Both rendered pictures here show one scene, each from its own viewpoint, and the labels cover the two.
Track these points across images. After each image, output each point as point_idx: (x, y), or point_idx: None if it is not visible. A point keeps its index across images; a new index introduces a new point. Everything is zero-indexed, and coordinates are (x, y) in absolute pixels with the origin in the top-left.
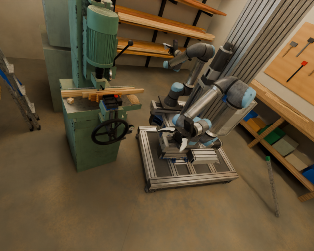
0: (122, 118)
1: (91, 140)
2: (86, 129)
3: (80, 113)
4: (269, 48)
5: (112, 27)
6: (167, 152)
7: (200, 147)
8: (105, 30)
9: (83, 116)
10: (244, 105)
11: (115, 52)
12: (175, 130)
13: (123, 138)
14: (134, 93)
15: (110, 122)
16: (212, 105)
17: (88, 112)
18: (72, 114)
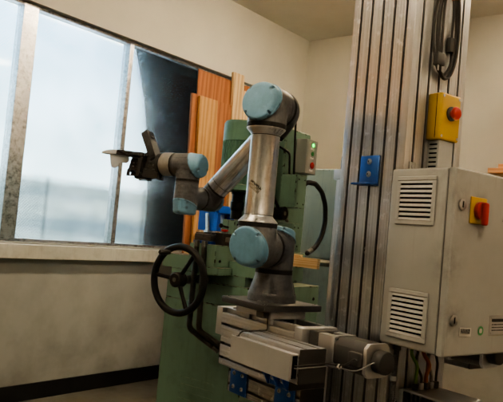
0: (215, 272)
1: (184, 343)
2: (180, 302)
3: (177, 258)
4: (394, 31)
5: (238, 130)
6: (223, 333)
7: (265, 305)
8: (228, 135)
9: (180, 267)
10: (243, 108)
11: (293, 196)
12: None
13: (219, 342)
14: (296, 266)
15: (175, 246)
16: (346, 211)
17: (187, 258)
18: (168, 257)
